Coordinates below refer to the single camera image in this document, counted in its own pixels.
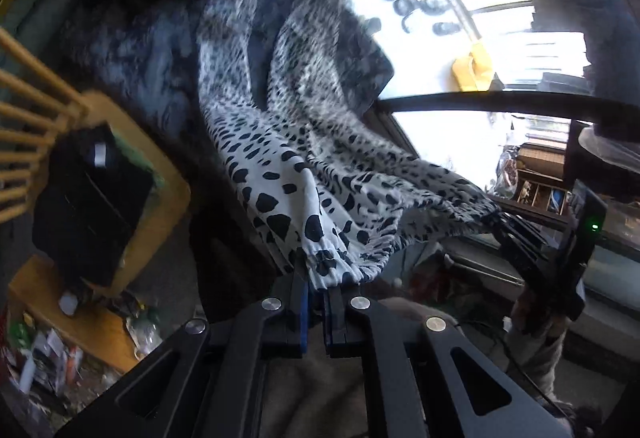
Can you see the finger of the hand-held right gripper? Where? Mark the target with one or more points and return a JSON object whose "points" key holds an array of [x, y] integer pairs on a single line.
{"points": [[525, 240]]}

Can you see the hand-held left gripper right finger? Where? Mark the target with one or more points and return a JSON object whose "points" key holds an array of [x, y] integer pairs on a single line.
{"points": [[328, 318]]}

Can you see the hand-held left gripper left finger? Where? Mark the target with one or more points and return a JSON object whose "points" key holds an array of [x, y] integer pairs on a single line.
{"points": [[302, 318]]}

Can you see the white black-spotted garment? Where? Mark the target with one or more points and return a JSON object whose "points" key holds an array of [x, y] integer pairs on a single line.
{"points": [[310, 158]]}

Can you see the person's right forearm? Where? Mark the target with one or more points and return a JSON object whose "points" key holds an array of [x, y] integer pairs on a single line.
{"points": [[540, 358]]}

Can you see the wooden compartment shelf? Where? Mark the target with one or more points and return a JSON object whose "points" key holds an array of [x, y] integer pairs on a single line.
{"points": [[535, 188]]}

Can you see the yellow plastic object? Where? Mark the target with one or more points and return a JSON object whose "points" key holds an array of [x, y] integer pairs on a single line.
{"points": [[472, 66]]}

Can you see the wooden spindle-back chair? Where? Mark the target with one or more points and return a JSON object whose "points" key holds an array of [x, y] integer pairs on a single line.
{"points": [[165, 188]]}

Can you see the wooden side table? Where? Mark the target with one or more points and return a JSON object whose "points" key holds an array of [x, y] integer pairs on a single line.
{"points": [[90, 323]]}

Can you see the green cloth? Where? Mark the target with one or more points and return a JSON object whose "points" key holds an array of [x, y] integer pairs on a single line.
{"points": [[150, 166]]}

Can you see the black folded garment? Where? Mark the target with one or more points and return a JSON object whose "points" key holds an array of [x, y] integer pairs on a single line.
{"points": [[90, 208]]}

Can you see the blue-grey mottled blanket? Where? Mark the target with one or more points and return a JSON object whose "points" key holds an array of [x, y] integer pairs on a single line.
{"points": [[150, 63]]}

